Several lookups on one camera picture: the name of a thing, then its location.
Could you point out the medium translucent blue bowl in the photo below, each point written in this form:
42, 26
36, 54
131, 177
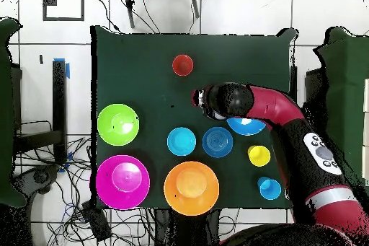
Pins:
217, 142

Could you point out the magenta pink plastic bowl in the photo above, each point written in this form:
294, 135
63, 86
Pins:
124, 182

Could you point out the orange plastic bowl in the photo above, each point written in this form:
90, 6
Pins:
191, 188

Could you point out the white boxes stack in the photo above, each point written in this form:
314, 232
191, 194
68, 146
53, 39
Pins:
366, 96

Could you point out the light blue plastic cup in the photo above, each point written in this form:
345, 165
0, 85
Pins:
270, 189

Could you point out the small cyan plastic bowl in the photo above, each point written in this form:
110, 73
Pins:
181, 141

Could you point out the black metal table frame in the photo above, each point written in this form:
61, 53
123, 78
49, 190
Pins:
59, 98
293, 75

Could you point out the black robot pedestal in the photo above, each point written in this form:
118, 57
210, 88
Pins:
187, 228

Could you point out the red-orange plastic cup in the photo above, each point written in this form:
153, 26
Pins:
182, 65

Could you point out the lime green plastic bowl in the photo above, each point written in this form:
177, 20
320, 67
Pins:
108, 124

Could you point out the large blue plastic bowl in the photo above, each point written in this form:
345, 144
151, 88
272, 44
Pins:
245, 129

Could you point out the blue tape strip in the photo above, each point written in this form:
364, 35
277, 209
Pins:
68, 70

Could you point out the gray pedestal foot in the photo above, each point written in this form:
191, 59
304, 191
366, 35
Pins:
40, 176

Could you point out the yellow plastic cup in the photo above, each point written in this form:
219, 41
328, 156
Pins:
259, 156

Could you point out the green cloth covered side table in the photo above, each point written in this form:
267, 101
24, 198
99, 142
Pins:
5, 113
346, 55

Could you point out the dark green tablecloth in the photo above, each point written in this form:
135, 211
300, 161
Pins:
144, 70

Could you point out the black power brick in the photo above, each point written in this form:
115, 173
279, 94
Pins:
96, 223

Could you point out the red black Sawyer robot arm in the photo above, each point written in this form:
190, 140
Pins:
274, 104

